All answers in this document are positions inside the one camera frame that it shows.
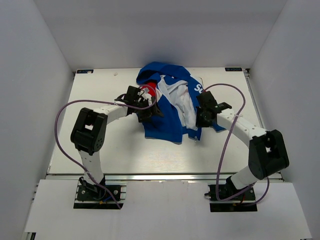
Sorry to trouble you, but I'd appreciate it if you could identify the purple cable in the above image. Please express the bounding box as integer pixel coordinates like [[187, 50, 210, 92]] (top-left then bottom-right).
[[202, 83, 271, 207], [55, 84, 158, 210]]

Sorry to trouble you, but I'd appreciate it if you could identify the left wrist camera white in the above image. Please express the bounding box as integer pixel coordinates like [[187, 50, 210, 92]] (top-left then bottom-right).
[[139, 87, 156, 106]]

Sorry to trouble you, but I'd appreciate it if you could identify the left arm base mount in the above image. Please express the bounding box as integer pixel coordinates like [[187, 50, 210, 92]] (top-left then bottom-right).
[[73, 177, 127, 210]]

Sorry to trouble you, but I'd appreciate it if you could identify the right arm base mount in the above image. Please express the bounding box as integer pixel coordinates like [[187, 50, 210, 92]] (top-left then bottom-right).
[[204, 177, 258, 213]]

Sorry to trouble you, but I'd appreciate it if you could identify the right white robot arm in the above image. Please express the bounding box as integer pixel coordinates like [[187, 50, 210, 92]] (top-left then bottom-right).
[[196, 91, 290, 200]]

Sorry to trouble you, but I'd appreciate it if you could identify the left blue table label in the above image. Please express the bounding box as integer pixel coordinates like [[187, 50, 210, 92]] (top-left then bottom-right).
[[76, 69, 94, 74]]

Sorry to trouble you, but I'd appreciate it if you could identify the aluminium front rail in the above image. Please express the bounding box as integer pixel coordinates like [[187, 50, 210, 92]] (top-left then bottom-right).
[[37, 171, 283, 187]]

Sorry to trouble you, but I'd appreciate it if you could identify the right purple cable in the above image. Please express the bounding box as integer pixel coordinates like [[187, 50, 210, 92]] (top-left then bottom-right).
[[202, 83, 271, 207]]

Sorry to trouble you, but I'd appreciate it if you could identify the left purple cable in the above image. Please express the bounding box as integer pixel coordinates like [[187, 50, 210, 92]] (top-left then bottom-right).
[[55, 84, 158, 210]]

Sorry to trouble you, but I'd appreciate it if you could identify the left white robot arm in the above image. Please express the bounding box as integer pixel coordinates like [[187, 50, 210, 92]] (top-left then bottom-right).
[[70, 84, 164, 200]]

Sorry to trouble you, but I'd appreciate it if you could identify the blue white red jacket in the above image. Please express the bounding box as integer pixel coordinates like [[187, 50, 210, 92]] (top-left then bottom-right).
[[135, 61, 227, 144]]

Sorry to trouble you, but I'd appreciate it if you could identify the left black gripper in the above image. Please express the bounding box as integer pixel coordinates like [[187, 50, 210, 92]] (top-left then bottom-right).
[[133, 96, 164, 123]]

